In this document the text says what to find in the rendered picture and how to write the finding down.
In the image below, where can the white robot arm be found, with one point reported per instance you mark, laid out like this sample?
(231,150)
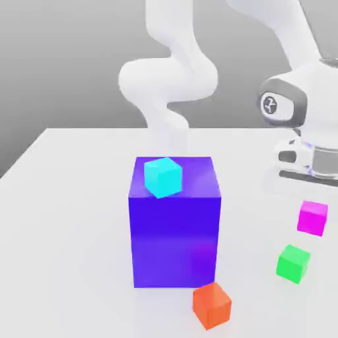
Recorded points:
(169,79)

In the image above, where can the small orange cube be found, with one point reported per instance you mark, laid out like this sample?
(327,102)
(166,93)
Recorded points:
(211,306)

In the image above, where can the small green cube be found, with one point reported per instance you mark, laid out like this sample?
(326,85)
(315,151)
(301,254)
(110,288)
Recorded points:
(292,264)

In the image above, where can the small cyan cube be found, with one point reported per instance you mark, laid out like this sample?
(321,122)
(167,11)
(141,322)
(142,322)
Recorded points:
(163,178)

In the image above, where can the large blue box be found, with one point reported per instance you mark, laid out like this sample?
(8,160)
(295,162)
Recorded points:
(174,237)

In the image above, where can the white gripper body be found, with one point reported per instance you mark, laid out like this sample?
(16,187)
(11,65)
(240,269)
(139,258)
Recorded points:
(295,184)

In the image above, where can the small magenta cube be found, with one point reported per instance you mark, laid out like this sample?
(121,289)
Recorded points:
(312,219)

